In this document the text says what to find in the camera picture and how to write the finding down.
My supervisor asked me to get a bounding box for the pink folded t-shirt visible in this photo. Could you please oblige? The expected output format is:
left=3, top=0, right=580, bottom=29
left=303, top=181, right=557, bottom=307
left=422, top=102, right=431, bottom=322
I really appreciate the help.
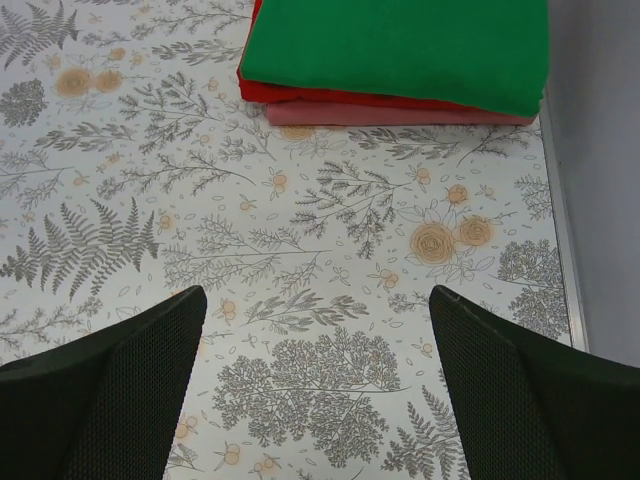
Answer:
left=266, top=101, right=535, bottom=127

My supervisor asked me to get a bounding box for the floral patterned table mat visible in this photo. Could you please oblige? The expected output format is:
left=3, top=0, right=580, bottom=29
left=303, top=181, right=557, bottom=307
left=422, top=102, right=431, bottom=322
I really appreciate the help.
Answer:
left=1, top=1, right=570, bottom=479

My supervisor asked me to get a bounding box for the green folded t-shirt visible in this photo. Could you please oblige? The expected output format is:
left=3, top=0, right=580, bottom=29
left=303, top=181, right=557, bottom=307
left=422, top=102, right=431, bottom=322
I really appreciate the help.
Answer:
left=239, top=1, right=549, bottom=117

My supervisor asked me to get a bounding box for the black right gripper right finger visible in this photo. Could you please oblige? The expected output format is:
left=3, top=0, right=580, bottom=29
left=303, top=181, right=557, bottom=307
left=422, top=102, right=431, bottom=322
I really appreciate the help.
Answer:
left=429, top=285, right=639, bottom=479

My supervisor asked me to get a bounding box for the aluminium frame rail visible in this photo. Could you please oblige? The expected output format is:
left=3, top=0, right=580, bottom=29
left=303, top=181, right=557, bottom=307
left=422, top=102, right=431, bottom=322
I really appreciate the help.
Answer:
left=539, top=91, right=590, bottom=353

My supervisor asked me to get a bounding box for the red folded t-shirt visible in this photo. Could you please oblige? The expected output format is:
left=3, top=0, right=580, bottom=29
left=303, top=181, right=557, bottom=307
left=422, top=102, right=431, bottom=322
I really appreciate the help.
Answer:
left=236, top=0, right=481, bottom=112

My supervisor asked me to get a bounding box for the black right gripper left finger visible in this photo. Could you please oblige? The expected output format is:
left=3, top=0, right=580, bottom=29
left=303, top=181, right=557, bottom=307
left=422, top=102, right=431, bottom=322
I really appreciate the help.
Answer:
left=1, top=286, right=207, bottom=480

